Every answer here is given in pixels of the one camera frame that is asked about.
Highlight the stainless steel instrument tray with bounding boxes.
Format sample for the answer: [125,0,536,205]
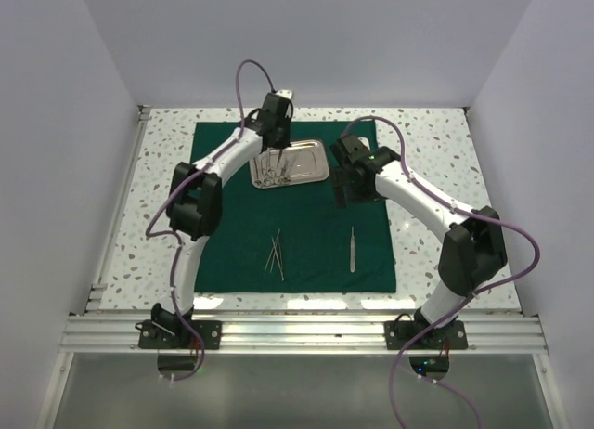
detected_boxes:
[250,139,329,189]

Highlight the steel scalpel handle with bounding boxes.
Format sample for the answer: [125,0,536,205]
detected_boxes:
[349,227,356,273]

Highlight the dark green surgical cloth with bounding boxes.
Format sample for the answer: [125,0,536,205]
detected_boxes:
[192,121,398,294]

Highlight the thin steel tweezers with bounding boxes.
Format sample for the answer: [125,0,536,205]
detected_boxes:
[265,230,280,271]
[273,237,285,281]

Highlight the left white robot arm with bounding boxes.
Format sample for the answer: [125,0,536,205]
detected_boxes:
[146,90,294,348]

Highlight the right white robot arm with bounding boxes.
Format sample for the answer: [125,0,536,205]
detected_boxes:
[330,134,508,348]

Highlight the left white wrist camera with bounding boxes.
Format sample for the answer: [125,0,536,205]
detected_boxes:
[276,89,293,100]

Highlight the steel ring-handled scissors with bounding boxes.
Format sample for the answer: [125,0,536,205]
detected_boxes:
[256,151,276,189]

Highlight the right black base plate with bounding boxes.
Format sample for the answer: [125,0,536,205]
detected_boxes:
[383,314,469,351]

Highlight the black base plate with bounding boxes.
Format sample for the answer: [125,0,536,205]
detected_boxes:
[383,314,469,351]
[135,319,223,350]

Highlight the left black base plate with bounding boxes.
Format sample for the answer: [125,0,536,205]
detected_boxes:
[135,319,223,350]

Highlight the aluminium front rail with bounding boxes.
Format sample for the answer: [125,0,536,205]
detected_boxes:
[58,311,549,355]

